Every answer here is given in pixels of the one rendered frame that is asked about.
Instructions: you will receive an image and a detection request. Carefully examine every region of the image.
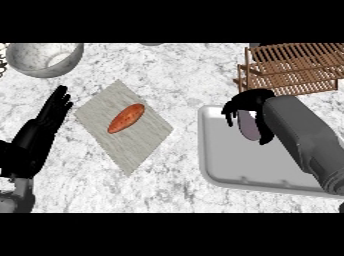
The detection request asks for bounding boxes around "white tray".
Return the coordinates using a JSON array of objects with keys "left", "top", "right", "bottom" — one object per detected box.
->
[{"left": 195, "top": 105, "right": 344, "bottom": 199}]

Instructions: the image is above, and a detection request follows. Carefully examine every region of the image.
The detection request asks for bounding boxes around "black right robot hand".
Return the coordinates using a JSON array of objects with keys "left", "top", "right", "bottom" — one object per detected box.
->
[{"left": 221, "top": 88, "right": 277, "bottom": 146}]

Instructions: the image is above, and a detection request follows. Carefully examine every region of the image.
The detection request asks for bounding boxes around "orange sweet potato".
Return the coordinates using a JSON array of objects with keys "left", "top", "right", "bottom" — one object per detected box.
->
[{"left": 105, "top": 103, "right": 145, "bottom": 135}]

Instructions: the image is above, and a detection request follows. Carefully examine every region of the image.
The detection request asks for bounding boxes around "pale grey cutting board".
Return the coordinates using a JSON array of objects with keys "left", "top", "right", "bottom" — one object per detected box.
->
[{"left": 73, "top": 79, "right": 175, "bottom": 178}]

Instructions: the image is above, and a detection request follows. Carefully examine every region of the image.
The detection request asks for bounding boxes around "white marble bowl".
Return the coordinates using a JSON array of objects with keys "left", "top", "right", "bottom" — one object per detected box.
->
[{"left": 5, "top": 43, "right": 85, "bottom": 79}]

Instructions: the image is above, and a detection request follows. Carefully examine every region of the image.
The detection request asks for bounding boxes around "purple eggplant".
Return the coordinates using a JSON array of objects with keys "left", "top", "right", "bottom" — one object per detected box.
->
[{"left": 235, "top": 109, "right": 262, "bottom": 142}]

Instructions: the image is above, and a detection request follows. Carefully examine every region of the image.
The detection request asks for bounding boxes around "brown wooden tiered shelf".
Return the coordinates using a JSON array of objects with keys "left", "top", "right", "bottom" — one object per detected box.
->
[{"left": 231, "top": 43, "right": 344, "bottom": 98}]

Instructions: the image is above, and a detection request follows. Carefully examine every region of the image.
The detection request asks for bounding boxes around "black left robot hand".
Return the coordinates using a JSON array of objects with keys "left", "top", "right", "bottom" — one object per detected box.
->
[{"left": 0, "top": 85, "right": 74, "bottom": 180}]

